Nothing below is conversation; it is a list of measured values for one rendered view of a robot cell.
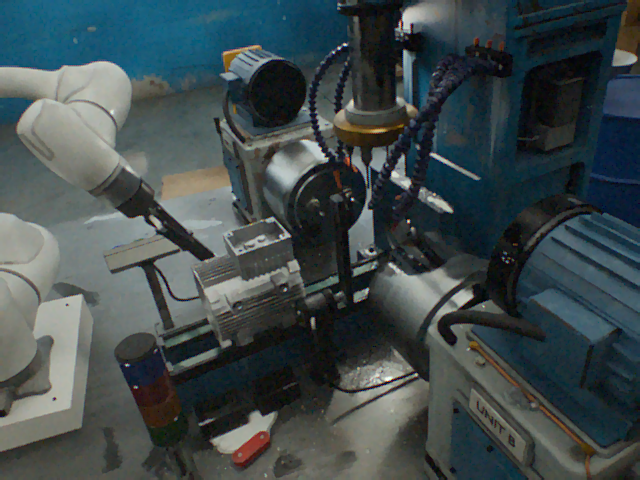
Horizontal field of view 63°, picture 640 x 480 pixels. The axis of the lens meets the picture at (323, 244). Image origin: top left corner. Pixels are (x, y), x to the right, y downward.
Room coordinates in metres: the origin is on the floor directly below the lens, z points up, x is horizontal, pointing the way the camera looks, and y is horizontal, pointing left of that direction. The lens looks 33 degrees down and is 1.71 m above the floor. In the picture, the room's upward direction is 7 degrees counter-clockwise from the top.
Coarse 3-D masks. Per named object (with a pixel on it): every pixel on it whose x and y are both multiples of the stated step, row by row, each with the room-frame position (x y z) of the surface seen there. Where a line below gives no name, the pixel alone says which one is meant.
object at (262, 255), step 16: (256, 224) 0.99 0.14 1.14; (272, 224) 0.99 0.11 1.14; (224, 240) 0.95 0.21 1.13; (240, 240) 0.97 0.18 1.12; (256, 240) 0.95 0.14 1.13; (272, 240) 0.96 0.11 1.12; (288, 240) 0.92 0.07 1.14; (240, 256) 0.87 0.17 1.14; (256, 256) 0.89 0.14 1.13; (272, 256) 0.90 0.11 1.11; (288, 256) 0.91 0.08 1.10; (240, 272) 0.88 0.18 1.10; (256, 272) 0.88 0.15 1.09
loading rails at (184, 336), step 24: (360, 264) 1.10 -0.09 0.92; (312, 288) 1.03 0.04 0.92; (336, 288) 1.04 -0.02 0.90; (360, 288) 1.06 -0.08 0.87; (360, 312) 0.95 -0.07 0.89; (168, 336) 0.91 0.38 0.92; (192, 336) 0.90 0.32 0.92; (264, 336) 0.86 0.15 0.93; (288, 336) 0.88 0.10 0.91; (336, 336) 0.92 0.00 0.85; (360, 336) 0.95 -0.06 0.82; (168, 360) 0.87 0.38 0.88; (192, 360) 0.83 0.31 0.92; (216, 360) 0.81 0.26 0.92; (240, 360) 0.83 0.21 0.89; (264, 360) 0.85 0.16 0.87; (288, 360) 0.87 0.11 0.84; (336, 360) 0.88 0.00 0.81; (192, 384) 0.79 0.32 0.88; (216, 384) 0.81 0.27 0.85; (240, 384) 0.83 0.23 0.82
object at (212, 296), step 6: (192, 264) 0.94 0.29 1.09; (288, 264) 0.90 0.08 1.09; (294, 264) 0.90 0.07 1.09; (192, 270) 0.94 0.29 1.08; (288, 270) 0.90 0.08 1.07; (294, 270) 0.89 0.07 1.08; (210, 294) 0.83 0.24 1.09; (216, 294) 0.83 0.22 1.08; (210, 300) 0.82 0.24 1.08; (216, 300) 0.82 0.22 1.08; (222, 342) 0.82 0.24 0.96; (228, 342) 0.82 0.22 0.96
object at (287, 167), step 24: (288, 144) 1.41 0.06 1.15; (312, 144) 1.36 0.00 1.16; (288, 168) 1.27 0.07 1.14; (312, 168) 1.22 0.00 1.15; (264, 192) 1.33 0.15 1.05; (288, 192) 1.20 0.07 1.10; (312, 192) 1.22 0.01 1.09; (336, 192) 1.24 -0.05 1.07; (360, 192) 1.27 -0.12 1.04; (288, 216) 1.19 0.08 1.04; (312, 216) 1.21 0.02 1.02; (312, 240) 1.21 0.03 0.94
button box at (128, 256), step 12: (144, 240) 1.08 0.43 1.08; (156, 240) 1.09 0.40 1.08; (168, 240) 1.09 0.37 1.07; (108, 252) 1.05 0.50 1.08; (120, 252) 1.05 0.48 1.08; (132, 252) 1.06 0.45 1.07; (144, 252) 1.06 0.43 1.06; (156, 252) 1.07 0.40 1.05; (168, 252) 1.07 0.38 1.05; (108, 264) 1.03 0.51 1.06; (120, 264) 1.03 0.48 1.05; (132, 264) 1.04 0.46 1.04
